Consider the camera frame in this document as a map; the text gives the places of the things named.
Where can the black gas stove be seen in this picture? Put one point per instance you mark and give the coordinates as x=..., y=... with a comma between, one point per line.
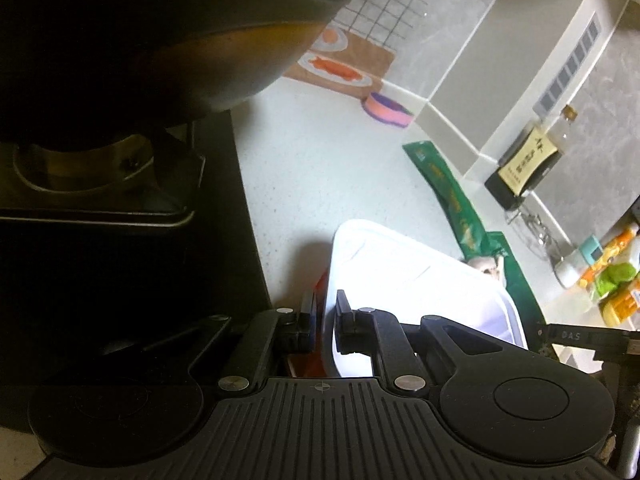
x=220, y=240

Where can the green seasoning packet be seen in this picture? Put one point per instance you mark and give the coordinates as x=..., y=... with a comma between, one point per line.
x=617, y=276

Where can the brass stove burner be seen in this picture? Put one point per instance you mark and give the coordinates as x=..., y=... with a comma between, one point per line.
x=80, y=165

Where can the dark soy sauce bottle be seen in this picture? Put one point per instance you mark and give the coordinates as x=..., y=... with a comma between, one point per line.
x=530, y=160

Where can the yellow seasoning packet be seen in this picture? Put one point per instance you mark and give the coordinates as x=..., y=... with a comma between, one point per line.
x=622, y=307

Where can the pink purple sponge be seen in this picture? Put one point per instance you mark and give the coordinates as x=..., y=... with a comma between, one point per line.
x=389, y=110

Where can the long green printed packet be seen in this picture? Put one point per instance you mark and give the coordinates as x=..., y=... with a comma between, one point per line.
x=450, y=195

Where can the dark green packet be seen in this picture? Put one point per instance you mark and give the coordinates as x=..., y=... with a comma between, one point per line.
x=517, y=280

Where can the orange seasoning packet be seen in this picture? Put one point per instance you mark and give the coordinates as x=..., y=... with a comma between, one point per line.
x=609, y=255

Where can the small teal box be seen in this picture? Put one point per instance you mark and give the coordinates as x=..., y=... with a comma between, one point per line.
x=593, y=250

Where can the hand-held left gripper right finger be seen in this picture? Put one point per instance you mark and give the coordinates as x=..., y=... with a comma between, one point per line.
x=343, y=321

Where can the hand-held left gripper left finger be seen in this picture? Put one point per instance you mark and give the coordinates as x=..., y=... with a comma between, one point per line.
x=312, y=321

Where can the small white bottle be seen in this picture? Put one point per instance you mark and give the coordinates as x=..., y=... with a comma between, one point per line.
x=567, y=271

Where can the brown food picture mat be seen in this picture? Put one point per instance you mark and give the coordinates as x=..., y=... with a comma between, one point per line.
x=367, y=57

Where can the grey vent grille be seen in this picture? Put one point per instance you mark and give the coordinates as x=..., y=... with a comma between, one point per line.
x=570, y=67

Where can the red instant noodle container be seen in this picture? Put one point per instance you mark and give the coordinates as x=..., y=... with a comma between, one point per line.
x=400, y=280

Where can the black wok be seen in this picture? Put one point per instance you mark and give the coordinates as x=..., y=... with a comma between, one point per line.
x=150, y=45

